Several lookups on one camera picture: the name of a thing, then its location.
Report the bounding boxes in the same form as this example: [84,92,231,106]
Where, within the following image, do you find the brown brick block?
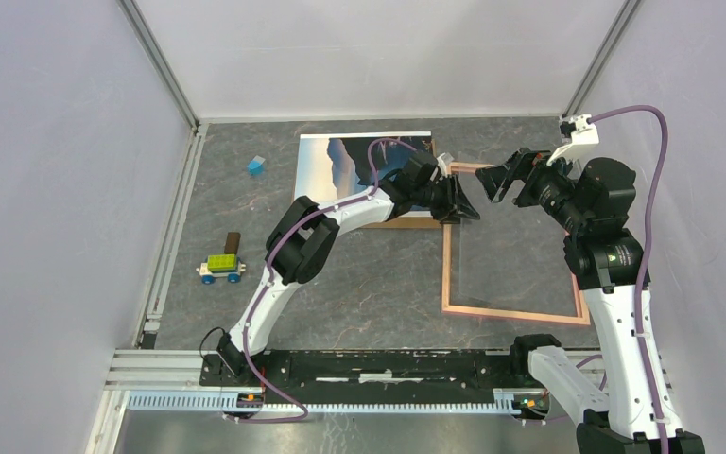
[223,232,241,254]

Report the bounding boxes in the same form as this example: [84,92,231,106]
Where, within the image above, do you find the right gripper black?
[475,146,591,233]

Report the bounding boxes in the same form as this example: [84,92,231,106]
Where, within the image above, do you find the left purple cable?
[223,137,421,425]

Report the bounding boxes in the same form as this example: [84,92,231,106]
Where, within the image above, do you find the pink wooden picture frame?
[441,163,591,326]

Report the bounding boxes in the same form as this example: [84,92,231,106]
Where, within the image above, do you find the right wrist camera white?
[546,114,599,166]

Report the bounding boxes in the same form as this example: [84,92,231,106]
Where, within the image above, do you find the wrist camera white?
[436,153,454,179]
[546,114,599,166]

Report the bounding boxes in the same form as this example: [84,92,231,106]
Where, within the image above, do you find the slotted cable duct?
[127,391,520,416]

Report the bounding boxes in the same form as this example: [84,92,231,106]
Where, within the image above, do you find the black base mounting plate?
[199,349,543,405]

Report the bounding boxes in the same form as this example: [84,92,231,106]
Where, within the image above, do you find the blue cube block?
[247,156,266,176]

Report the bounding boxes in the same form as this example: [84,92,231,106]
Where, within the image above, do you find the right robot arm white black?
[476,148,705,453]

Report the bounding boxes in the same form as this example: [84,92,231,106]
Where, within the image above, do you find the landscape photo print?
[293,131,435,202]

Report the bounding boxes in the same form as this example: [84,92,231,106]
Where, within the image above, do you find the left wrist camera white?
[436,153,454,179]

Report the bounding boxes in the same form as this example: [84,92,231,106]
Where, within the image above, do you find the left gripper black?
[413,175,480,227]

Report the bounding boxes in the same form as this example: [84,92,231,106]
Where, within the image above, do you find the toy brick car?
[196,253,247,285]

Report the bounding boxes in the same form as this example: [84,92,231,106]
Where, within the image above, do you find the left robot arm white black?
[216,153,480,386]

